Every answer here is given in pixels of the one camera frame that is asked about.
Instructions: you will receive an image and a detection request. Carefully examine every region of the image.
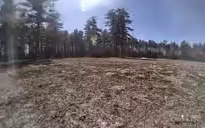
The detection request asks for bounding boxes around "dry brown leaf-covered ground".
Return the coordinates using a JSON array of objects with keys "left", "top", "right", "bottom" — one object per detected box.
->
[{"left": 0, "top": 56, "right": 205, "bottom": 128}]

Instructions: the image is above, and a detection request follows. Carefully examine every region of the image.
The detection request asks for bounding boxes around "wood of tall pine trees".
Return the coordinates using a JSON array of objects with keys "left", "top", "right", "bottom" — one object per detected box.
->
[{"left": 0, "top": 0, "right": 205, "bottom": 65}]

